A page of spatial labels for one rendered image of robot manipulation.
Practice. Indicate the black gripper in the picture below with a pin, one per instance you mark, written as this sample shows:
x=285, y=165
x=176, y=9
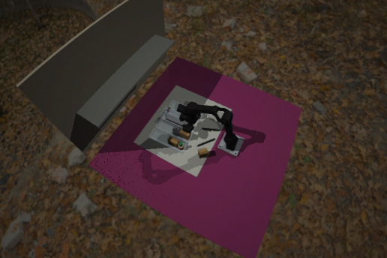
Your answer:
x=189, y=126

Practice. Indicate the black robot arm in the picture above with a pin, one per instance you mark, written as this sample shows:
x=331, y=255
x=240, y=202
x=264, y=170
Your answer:
x=193, y=109

